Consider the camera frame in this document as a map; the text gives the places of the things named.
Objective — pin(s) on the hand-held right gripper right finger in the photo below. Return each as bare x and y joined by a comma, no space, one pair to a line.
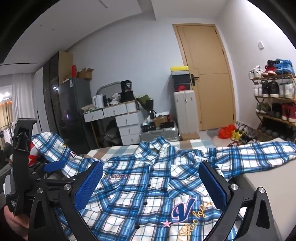
212,187

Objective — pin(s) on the red and white pillow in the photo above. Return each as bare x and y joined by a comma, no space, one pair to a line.
34,155

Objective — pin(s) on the grey framed mirror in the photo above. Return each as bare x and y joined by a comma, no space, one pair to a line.
108,89

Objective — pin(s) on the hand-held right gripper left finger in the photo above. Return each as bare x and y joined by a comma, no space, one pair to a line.
89,185

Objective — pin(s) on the grey storage bench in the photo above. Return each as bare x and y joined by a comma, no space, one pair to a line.
266,178

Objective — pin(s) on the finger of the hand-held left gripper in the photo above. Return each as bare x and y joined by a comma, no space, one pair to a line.
57,180
55,165

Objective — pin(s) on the white upright suitcase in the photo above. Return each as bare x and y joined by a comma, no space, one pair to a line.
184,113

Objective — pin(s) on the yellow toy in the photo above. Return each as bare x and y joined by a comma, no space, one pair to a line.
237,135

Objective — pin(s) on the black printed box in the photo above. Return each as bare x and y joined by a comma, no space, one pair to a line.
126,86

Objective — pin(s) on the brown cardboard box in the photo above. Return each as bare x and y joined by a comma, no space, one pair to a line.
161,121

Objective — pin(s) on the checkered bed cover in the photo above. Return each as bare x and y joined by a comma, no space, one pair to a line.
111,151

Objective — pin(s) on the white electric kettle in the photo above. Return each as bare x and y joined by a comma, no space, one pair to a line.
97,102

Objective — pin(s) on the white curtain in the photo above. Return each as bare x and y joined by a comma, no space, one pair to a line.
24,99

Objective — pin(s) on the person's left hand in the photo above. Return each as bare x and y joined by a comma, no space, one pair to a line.
16,226

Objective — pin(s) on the large flat cardboard box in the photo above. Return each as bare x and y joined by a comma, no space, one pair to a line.
66,64

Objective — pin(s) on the open cardboard box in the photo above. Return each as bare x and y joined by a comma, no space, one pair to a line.
85,74

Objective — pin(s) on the blue plaid shirt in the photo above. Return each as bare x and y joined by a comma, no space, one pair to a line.
150,185

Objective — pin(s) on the green wrapped bouquet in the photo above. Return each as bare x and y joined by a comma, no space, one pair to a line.
144,100

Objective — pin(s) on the orange bag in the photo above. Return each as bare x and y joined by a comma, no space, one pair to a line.
227,131

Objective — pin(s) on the white desk with drawers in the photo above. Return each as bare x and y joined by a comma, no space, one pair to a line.
129,120

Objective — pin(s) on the black shoe box red logo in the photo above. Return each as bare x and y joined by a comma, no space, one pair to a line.
182,87

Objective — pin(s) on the white light switch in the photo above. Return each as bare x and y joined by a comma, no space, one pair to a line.
260,45

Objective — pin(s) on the tan wooden door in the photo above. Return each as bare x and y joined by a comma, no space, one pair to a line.
208,92

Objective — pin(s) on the dark grey fridge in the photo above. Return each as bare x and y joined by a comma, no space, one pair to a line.
74,111

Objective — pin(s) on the dark glass wardrobe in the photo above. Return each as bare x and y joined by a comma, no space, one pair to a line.
49,81

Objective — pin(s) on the silver suitcase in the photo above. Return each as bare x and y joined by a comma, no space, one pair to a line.
159,135

